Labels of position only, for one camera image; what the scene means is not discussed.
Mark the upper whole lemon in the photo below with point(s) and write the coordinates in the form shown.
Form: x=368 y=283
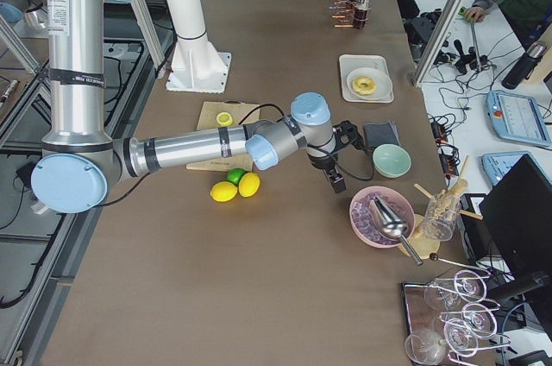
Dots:
x=223 y=191

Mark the black water bottle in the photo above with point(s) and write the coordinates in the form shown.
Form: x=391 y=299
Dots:
x=525 y=65

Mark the round wooden stand base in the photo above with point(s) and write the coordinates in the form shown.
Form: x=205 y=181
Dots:
x=423 y=245

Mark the right teach pendant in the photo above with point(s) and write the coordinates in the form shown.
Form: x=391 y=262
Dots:
x=497 y=165

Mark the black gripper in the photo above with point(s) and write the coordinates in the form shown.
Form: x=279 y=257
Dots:
x=322 y=161

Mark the metal ice scoop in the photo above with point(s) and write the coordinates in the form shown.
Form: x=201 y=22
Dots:
x=391 y=225

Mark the half lemon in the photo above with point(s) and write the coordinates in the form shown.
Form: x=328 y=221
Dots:
x=224 y=119

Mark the glazed donut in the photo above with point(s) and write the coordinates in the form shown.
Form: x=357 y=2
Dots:
x=364 y=85

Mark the mint green bowl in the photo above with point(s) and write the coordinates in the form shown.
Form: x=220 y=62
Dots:
x=391 y=161

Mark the left teach pendant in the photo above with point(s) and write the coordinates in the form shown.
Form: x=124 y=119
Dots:
x=517 y=118

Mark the tea bottle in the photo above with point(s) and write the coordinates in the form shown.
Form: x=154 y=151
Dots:
x=361 y=8

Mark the wine glass rack tray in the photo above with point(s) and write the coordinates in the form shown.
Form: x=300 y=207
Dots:
x=450 y=320

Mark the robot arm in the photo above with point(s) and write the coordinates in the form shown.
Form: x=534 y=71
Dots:
x=80 y=162

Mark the teach pendant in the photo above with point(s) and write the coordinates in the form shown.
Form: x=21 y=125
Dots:
x=497 y=165
x=517 y=118

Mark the whole lemon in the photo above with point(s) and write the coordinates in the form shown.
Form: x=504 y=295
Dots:
x=223 y=191
x=249 y=184

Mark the lower whole lemon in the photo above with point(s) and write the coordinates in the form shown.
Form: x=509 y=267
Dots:
x=249 y=184

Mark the aluminium frame post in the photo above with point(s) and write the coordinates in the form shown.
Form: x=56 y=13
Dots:
x=449 y=12

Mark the person's hand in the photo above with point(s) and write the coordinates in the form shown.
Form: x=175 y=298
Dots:
x=474 y=14

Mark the white round plate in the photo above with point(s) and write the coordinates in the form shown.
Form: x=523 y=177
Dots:
x=384 y=84

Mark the bamboo cutting board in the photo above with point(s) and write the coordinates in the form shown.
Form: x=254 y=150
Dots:
x=207 y=120

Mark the pink ice bowl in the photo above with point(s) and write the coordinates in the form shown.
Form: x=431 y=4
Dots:
x=362 y=220

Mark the reacher grabber tool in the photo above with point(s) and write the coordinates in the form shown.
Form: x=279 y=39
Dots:
x=474 y=59

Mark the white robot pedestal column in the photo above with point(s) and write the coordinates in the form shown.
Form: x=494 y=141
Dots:
x=196 y=65

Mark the green lime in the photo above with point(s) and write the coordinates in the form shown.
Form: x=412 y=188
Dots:
x=235 y=175

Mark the glass beaker with sticks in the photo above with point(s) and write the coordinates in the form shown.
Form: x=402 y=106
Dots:
x=443 y=209

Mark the folded grey cloth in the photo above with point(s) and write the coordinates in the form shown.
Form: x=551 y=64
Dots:
x=377 y=134

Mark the cream serving tray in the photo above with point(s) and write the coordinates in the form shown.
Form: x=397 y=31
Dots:
x=374 y=67

